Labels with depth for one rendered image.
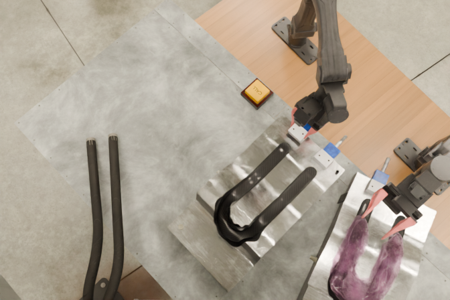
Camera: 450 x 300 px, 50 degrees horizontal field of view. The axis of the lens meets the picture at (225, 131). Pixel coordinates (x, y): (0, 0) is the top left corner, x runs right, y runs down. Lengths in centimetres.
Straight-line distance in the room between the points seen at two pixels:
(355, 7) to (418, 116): 125
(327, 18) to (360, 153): 52
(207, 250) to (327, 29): 71
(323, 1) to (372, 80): 51
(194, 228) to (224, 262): 13
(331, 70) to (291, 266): 61
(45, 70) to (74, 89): 102
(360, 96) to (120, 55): 84
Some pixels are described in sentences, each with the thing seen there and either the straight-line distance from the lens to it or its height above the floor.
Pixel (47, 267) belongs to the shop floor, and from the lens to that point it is 246.
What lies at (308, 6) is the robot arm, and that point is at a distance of 147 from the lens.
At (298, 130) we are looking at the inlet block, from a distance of 147.
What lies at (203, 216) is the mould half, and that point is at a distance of 147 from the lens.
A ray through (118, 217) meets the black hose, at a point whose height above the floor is 90.
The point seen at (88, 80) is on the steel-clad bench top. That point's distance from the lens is 174.
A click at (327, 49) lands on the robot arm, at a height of 120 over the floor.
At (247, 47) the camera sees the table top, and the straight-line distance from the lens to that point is 174.
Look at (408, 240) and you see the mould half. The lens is 156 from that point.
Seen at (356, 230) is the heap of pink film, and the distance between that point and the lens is 147.
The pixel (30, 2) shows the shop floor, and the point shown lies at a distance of 300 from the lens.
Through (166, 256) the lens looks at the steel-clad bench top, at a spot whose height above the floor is 80.
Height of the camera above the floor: 231
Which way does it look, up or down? 71 degrees down
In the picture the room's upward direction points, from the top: straight up
